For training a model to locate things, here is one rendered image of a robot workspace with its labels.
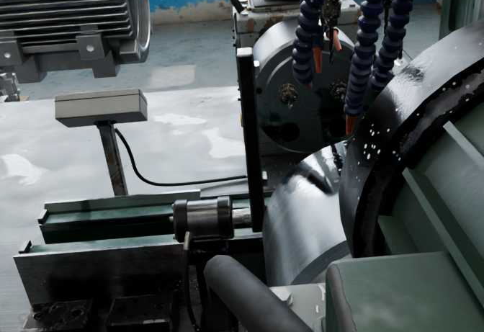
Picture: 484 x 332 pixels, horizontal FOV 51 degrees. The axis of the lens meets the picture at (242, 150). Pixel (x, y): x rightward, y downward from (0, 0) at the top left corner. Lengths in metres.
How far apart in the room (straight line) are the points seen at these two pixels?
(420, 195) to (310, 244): 0.28
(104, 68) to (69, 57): 0.05
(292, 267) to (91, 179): 0.92
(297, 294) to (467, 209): 0.21
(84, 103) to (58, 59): 0.35
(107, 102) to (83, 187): 0.33
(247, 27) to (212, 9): 5.25
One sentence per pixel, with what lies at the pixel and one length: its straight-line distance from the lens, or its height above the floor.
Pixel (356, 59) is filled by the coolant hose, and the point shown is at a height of 1.25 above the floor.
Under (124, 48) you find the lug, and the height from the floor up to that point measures 1.26.
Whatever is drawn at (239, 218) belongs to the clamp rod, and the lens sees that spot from 0.70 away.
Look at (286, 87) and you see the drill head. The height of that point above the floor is 1.08.
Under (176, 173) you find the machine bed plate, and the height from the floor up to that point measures 0.80.
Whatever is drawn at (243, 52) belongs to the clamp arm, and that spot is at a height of 1.25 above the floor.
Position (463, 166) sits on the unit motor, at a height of 1.33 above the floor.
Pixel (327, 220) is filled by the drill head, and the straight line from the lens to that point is 0.47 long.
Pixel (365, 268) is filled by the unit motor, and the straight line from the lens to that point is 0.16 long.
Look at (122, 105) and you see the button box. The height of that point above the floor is 1.06.
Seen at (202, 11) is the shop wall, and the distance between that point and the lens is 6.45.
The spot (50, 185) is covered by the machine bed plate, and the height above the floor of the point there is 0.80.
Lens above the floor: 1.42
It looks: 27 degrees down
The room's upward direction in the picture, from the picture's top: 5 degrees counter-clockwise
